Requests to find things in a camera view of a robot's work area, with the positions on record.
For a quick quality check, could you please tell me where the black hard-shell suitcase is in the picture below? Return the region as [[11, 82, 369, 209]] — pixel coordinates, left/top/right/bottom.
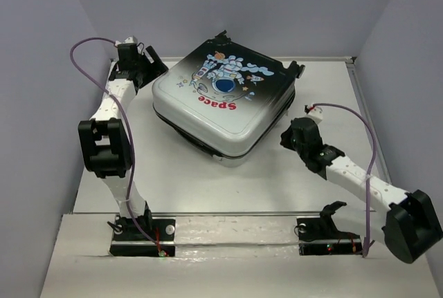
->
[[152, 32, 305, 167]]

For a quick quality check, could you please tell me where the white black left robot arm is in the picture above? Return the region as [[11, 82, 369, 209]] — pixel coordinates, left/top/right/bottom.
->
[[78, 36, 168, 242]]

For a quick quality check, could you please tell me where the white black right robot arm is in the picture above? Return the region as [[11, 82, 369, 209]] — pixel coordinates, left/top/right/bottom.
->
[[280, 117, 442, 263]]

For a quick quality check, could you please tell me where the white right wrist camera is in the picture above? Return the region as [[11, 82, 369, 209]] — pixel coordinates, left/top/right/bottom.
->
[[305, 104, 323, 124]]

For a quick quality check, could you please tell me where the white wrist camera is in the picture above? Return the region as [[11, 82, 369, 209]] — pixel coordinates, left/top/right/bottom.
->
[[114, 36, 138, 47], [305, 104, 323, 124]]

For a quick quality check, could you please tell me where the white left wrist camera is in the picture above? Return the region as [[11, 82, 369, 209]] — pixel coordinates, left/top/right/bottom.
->
[[114, 36, 138, 47]]

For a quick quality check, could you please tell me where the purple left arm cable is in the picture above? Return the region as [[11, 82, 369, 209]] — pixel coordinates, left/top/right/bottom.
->
[[70, 37, 163, 254]]

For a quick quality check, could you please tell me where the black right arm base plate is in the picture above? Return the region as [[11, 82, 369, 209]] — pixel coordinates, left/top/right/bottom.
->
[[293, 201, 363, 257]]

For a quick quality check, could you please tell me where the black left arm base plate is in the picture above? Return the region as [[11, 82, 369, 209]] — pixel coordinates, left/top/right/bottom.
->
[[107, 216, 176, 258]]

